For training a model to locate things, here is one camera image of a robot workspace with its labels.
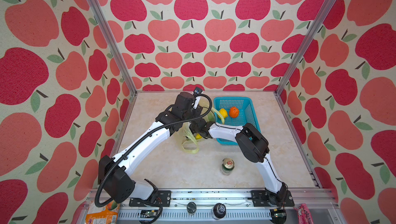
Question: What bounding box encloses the left aluminium corner post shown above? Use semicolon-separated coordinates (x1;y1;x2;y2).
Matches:
87;0;137;98

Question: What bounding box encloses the right aluminium corner post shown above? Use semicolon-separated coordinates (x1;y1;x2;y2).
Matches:
274;0;337;97

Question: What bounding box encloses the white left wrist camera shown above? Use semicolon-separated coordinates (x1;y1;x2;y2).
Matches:
193;87;203;109

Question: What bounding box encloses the aluminium corner post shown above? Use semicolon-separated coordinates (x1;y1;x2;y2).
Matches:
274;0;337;97
87;0;137;98

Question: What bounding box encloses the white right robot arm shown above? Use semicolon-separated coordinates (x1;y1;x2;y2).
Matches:
189;119;288;206

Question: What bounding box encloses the black corrugated cable conduit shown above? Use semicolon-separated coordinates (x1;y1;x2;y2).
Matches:
94;93;213;208

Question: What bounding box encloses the orange snack packet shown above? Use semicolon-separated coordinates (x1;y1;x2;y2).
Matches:
85;201;120;224

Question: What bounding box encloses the yellow toy fruit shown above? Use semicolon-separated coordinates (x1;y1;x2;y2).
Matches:
219;108;228;119

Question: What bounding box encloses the orange toy tangerine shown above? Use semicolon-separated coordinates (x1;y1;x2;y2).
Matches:
229;106;240;118

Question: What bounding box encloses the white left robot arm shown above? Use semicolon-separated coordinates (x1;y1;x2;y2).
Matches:
94;87;204;207

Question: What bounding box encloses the green drink can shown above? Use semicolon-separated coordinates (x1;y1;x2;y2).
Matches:
221;158;235;175

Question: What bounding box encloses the pink snack packet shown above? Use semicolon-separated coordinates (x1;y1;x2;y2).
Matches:
294;203;314;224

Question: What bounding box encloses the grey round button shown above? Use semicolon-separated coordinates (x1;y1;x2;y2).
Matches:
186;202;197;215

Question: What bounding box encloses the teal plastic basket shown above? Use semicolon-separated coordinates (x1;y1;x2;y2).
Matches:
209;97;261;146

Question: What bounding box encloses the yellow plastic bag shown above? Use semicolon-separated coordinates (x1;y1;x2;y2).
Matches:
177;107;228;154

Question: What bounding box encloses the aluminium front rail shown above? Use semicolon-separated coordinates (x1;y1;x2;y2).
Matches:
83;188;345;224

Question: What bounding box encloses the black round knob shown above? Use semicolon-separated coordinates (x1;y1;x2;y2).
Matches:
211;203;226;220

